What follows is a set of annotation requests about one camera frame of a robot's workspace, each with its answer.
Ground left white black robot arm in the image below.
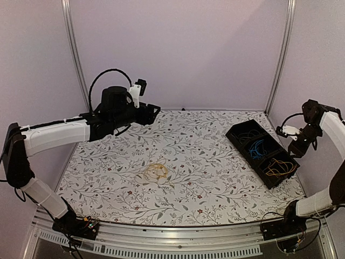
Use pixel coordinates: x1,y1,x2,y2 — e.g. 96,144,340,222
1,84,161,234

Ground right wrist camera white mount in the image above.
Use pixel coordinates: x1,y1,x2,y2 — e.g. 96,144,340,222
275,125,301,141

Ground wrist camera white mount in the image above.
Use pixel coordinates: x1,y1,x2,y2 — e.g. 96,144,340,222
275,125,301,141
129,79,147,108

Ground left aluminium frame post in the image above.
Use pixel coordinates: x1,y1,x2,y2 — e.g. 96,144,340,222
61,0,94,115

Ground black three-compartment tray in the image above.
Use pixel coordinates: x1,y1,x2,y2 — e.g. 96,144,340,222
226,119,300,189

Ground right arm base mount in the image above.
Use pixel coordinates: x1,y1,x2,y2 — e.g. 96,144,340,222
260,212,307,254

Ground thin grey cable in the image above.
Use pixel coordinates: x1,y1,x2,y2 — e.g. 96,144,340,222
236,128,264,142

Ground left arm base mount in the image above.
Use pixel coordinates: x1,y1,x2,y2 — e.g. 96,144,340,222
52,209,99,240

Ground yellow cable bundle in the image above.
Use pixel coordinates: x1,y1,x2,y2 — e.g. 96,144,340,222
144,162,176,189

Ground blue cable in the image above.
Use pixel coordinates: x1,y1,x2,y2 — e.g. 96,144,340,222
247,141,262,162
249,137,270,161

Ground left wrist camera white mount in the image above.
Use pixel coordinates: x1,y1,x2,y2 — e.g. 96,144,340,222
129,79,147,108

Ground right arm black sleeved cable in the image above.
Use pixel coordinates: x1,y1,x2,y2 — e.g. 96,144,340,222
281,112,305,129

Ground aluminium front rail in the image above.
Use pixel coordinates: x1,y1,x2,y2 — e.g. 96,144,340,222
23,209,338,258

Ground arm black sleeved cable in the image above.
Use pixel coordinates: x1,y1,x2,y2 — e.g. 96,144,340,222
281,112,305,129
88,69,133,111

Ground right aluminium frame post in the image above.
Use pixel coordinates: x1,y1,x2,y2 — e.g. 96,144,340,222
265,0,296,116

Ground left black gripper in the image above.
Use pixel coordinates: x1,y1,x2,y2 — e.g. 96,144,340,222
111,103,161,131

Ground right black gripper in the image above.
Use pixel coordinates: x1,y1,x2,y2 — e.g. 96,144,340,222
288,123,323,159

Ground floral patterned table mat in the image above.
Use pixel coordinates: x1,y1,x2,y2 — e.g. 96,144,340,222
57,111,303,226

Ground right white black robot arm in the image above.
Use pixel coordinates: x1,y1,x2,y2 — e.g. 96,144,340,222
278,99,344,235

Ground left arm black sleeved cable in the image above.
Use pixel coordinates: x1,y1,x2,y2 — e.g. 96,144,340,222
88,69,133,111

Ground aluminium frame post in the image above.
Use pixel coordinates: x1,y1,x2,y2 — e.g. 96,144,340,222
61,0,94,115
265,0,296,116

